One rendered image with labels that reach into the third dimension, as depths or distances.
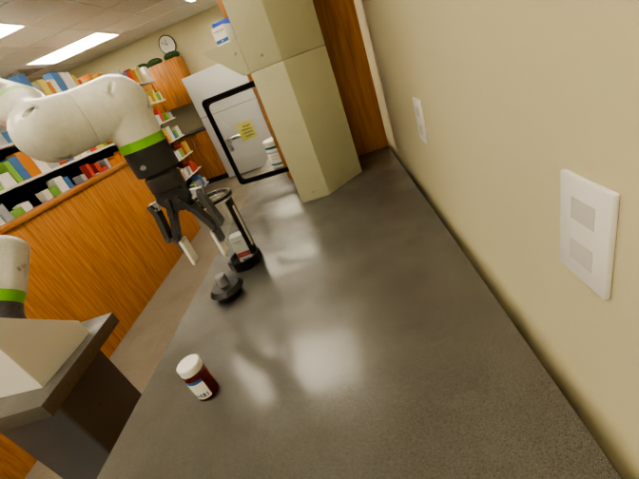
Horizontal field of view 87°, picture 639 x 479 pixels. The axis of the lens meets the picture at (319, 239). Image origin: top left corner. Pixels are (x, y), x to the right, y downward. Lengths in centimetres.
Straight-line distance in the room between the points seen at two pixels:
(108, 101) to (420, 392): 71
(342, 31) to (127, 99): 100
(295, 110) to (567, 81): 92
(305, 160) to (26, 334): 92
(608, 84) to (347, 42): 128
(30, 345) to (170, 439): 52
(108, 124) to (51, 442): 88
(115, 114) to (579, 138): 69
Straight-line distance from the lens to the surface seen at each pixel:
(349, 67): 155
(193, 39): 711
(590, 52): 36
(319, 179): 125
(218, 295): 88
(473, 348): 59
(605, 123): 36
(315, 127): 123
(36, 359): 110
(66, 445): 127
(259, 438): 59
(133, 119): 76
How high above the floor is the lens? 139
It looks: 27 degrees down
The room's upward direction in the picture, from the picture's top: 21 degrees counter-clockwise
